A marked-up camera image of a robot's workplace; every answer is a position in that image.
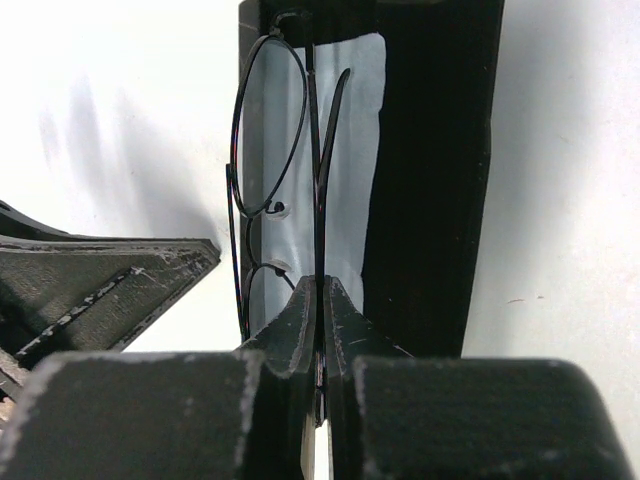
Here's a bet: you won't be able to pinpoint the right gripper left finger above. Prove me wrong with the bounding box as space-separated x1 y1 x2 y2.
1 277 316 479

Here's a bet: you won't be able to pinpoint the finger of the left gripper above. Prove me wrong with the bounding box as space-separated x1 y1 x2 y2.
1 204 220 399

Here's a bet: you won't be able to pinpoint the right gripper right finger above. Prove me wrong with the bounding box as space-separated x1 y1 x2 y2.
323 277 633 479

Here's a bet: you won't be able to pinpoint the thin wire-frame glasses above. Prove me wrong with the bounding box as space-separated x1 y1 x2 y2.
224 10 353 346

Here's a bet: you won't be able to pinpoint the blue cleaning cloth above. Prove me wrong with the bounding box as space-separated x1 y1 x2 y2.
255 33 386 329

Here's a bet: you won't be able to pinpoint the black glasses case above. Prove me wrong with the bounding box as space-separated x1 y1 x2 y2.
239 1 504 357

